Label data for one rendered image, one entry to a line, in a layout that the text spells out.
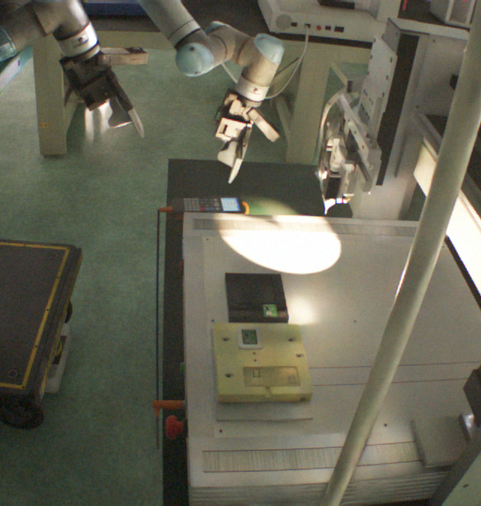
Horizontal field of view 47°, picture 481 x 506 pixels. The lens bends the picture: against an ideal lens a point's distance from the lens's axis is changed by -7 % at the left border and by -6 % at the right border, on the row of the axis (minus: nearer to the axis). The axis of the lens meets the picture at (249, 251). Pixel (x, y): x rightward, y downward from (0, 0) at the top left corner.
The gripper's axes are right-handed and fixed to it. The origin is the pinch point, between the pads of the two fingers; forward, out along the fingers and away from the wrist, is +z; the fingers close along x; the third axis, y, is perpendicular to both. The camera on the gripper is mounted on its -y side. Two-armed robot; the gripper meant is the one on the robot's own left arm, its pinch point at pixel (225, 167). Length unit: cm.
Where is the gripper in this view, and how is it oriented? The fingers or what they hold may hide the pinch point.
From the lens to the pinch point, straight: 153.0
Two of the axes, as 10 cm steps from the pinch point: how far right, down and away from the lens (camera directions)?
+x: 1.7, 6.3, -7.6
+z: -3.6, 7.6, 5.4
